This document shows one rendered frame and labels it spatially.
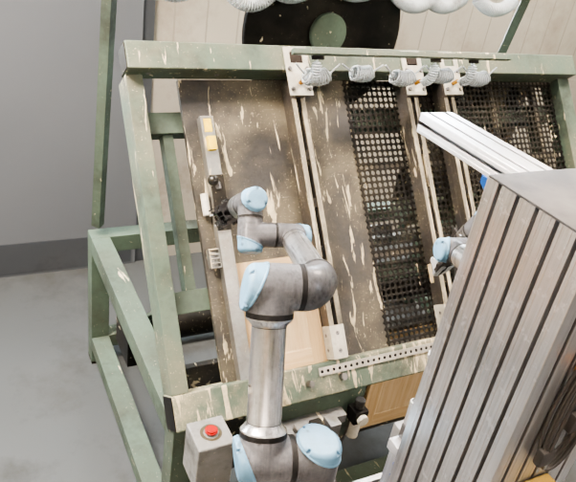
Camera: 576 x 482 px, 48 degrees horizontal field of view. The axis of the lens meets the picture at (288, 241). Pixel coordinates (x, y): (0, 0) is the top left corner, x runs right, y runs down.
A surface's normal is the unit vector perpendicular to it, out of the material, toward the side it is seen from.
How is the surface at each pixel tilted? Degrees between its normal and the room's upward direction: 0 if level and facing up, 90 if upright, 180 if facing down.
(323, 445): 7
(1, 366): 0
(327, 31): 90
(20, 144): 90
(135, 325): 0
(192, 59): 51
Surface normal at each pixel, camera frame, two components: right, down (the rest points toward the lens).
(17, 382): 0.15, -0.86
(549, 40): 0.44, 0.50
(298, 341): 0.43, -0.14
